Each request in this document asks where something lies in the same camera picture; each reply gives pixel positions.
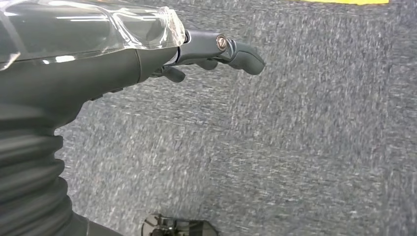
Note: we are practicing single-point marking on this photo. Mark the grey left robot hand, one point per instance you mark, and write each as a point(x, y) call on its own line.
point(81, 65)

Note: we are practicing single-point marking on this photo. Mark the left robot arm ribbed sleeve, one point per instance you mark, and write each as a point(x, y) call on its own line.
point(29, 182)

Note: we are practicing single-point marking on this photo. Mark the yellow floor tape outline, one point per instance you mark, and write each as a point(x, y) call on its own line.
point(345, 1)

